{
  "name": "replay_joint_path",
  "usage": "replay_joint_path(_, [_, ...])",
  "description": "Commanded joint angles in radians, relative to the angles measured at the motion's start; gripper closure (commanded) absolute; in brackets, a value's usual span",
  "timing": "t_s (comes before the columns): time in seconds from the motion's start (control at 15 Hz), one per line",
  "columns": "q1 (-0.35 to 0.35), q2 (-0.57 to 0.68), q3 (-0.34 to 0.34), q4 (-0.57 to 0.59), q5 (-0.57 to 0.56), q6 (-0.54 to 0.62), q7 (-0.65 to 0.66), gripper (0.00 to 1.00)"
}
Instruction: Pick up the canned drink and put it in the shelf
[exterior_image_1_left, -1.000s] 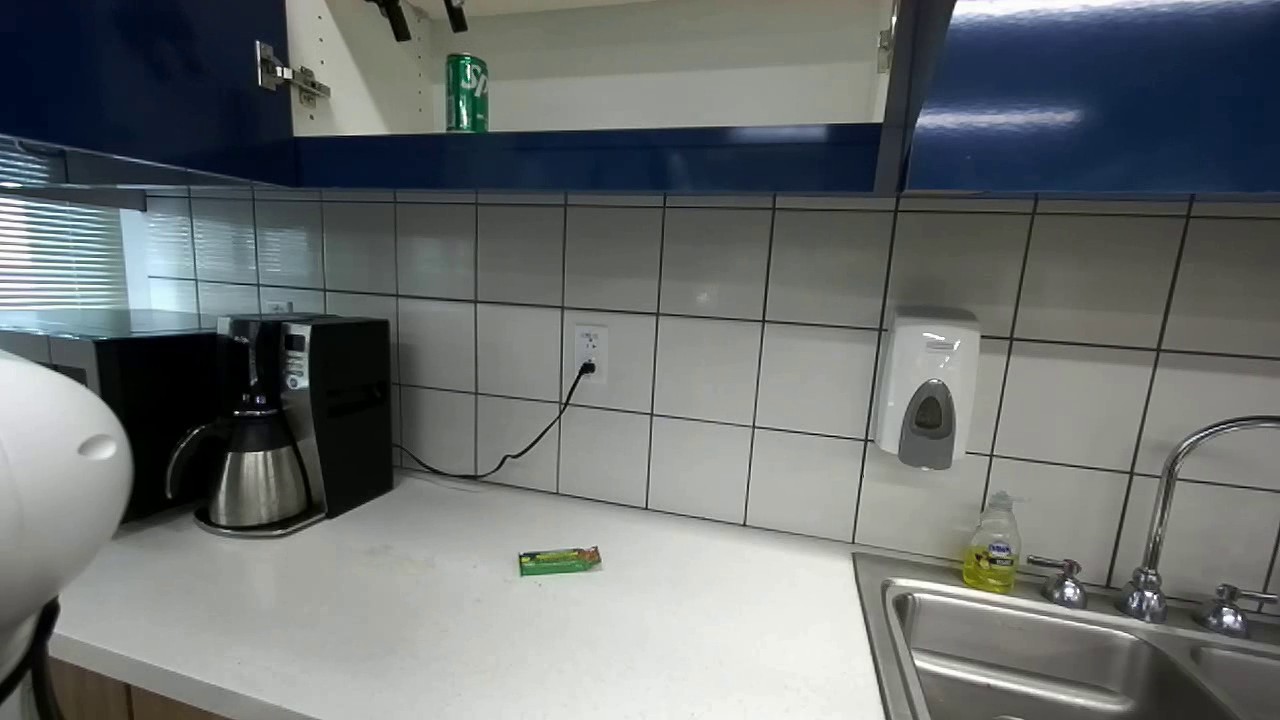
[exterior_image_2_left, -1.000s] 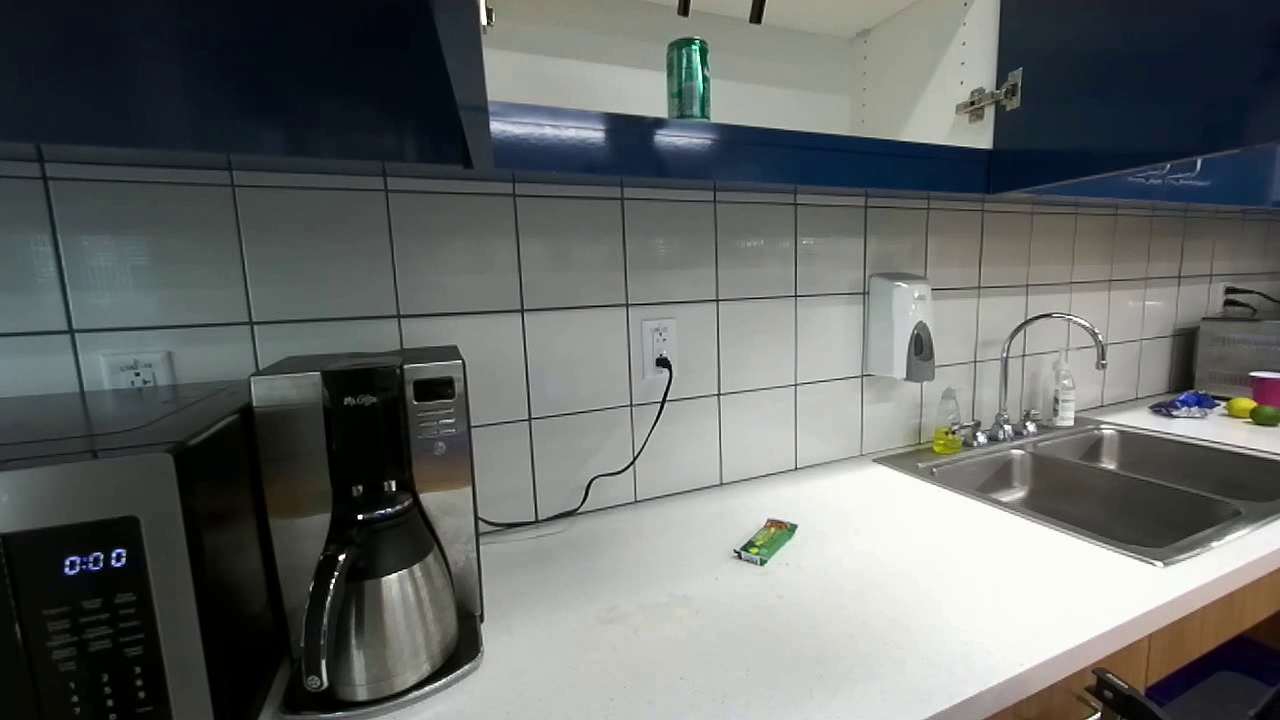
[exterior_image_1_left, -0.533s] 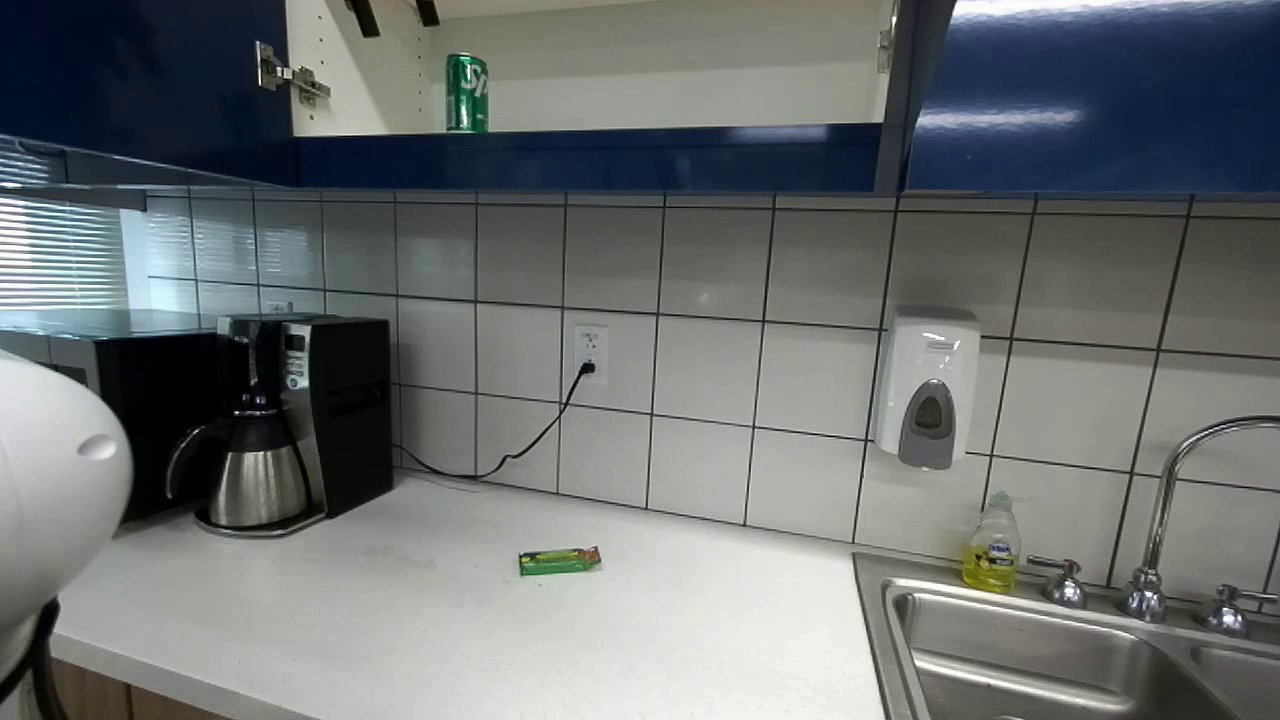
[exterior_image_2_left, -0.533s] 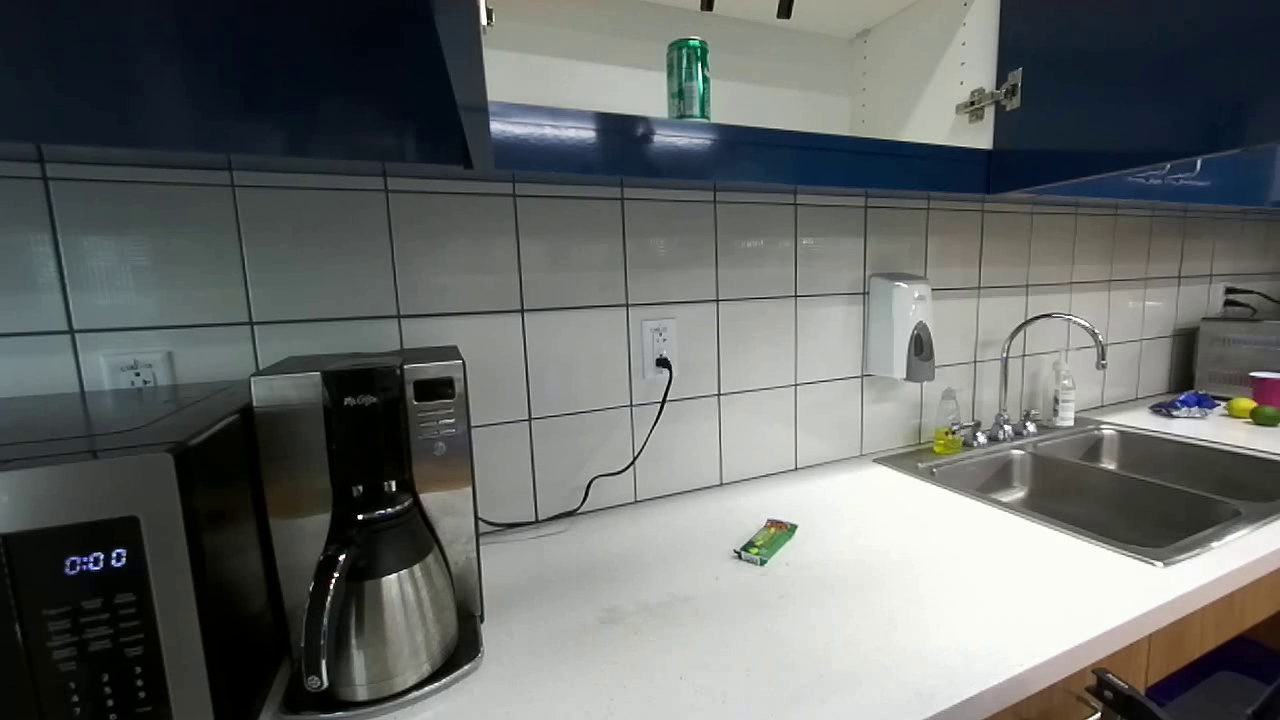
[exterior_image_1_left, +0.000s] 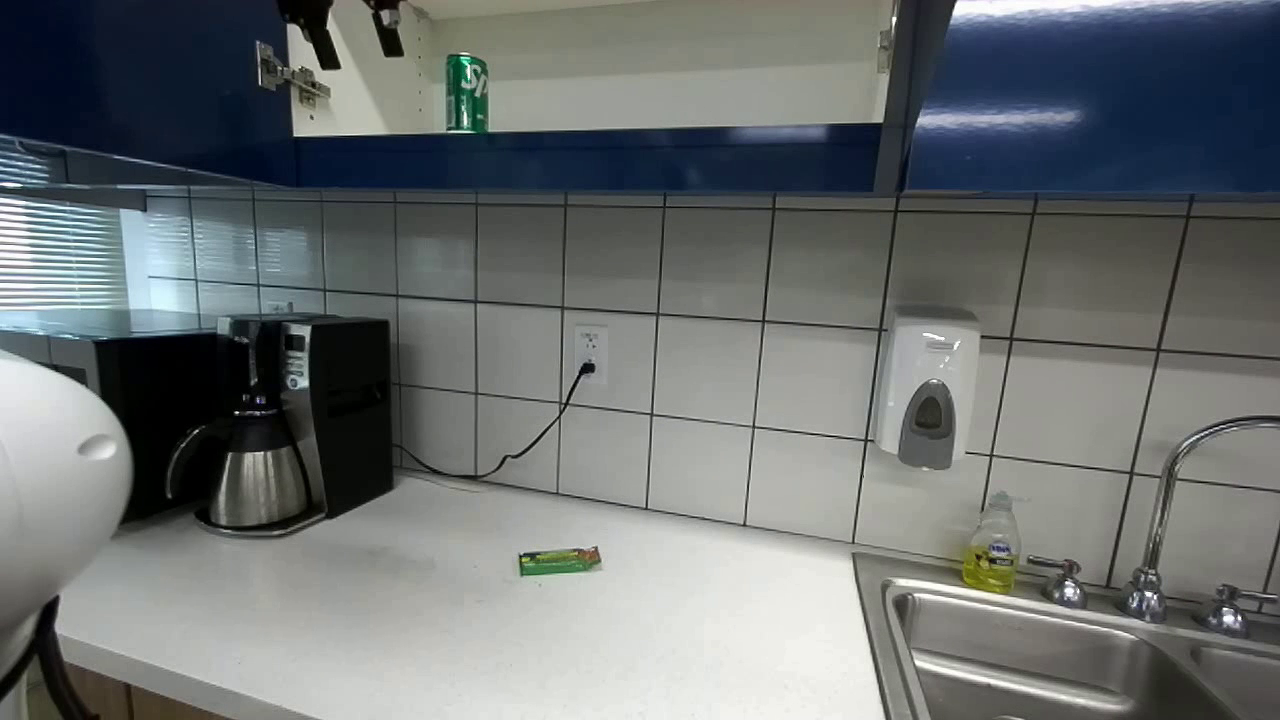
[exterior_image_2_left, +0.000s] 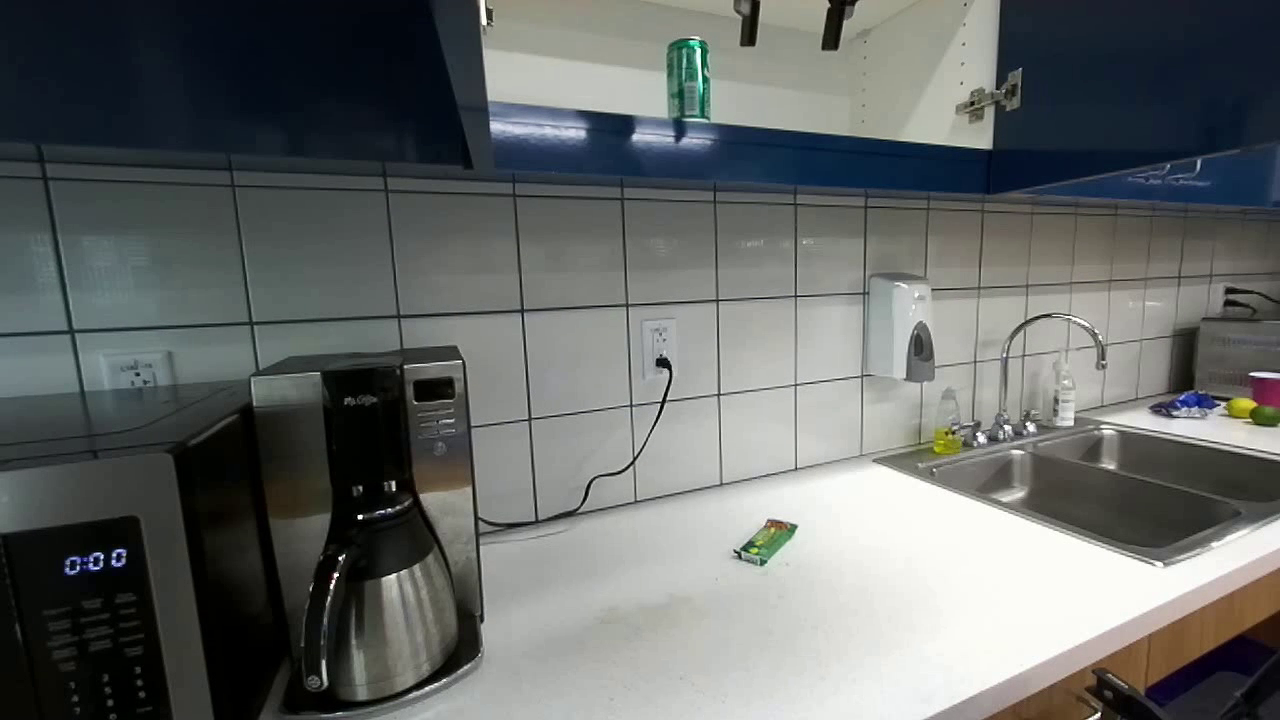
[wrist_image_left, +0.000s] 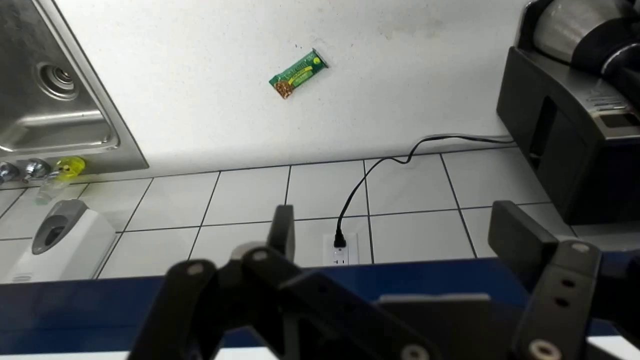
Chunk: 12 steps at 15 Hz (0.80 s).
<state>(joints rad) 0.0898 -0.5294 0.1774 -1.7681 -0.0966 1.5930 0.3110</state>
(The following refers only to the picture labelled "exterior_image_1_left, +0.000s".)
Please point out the black microwave oven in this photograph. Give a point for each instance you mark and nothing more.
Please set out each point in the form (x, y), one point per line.
(154, 403)

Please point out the metal cabinet hinge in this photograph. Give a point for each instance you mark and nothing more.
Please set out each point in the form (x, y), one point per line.
(287, 78)
(884, 38)

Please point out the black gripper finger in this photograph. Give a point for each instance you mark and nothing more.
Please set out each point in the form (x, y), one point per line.
(384, 27)
(315, 27)

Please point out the chrome sink faucet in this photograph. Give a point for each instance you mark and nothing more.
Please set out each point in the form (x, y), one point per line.
(1173, 482)

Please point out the wooden base cabinet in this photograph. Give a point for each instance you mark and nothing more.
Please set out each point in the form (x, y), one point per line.
(120, 700)

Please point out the green snack packet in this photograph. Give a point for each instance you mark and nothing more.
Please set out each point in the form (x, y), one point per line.
(560, 561)

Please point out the stainless steel sink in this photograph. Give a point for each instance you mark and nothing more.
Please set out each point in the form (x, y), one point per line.
(1013, 653)

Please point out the yellow dish soap bottle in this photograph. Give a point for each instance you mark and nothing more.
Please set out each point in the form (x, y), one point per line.
(988, 553)

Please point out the green soda can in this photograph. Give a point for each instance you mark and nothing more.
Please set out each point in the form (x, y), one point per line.
(466, 93)

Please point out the white window blind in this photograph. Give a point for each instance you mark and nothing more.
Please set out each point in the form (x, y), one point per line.
(62, 245)

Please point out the white wall soap dispenser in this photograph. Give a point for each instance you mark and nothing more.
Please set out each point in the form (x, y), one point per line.
(925, 366)

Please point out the white open wall cabinet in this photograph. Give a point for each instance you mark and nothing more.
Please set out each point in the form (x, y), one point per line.
(666, 81)

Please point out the black steel coffee maker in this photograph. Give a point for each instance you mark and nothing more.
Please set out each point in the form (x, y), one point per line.
(346, 412)

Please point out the closed blue wall cabinet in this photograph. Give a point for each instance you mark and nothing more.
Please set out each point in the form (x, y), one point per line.
(1104, 93)

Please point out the stainless steel carafe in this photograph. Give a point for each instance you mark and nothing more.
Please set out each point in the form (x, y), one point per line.
(255, 482)

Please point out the blue cabinet door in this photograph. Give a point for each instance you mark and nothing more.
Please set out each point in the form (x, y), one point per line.
(120, 67)
(913, 93)

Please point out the white wall outlet with plug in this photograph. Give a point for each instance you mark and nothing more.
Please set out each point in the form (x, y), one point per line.
(588, 345)

